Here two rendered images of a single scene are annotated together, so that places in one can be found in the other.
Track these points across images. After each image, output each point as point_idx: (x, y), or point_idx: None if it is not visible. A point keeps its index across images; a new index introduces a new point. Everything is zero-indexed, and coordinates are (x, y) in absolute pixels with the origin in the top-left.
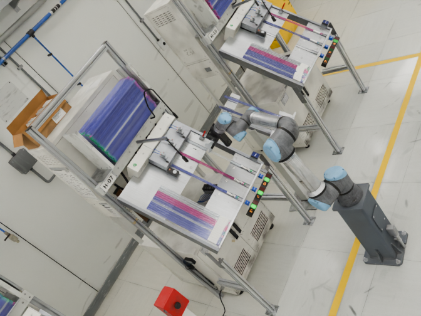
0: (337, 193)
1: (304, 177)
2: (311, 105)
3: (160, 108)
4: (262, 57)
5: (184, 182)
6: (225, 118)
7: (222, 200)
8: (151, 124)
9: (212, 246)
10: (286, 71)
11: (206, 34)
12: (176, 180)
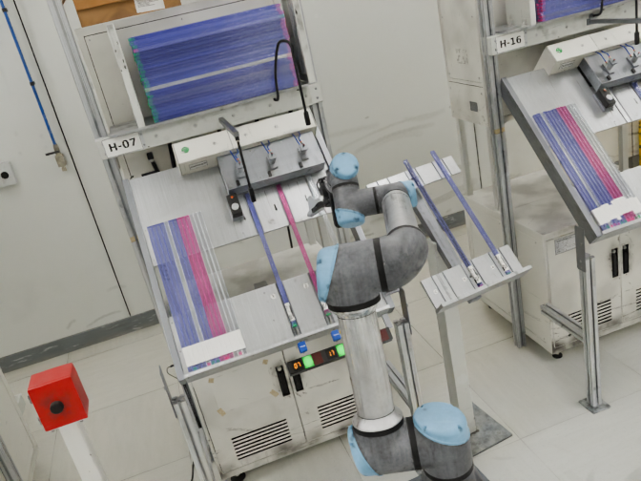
0: (410, 464)
1: (357, 375)
2: (592, 284)
3: (304, 95)
4: (569, 138)
5: (239, 235)
6: (341, 164)
7: (267, 310)
8: (269, 110)
9: (177, 365)
10: (590, 191)
11: (496, 34)
12: (230, 223)
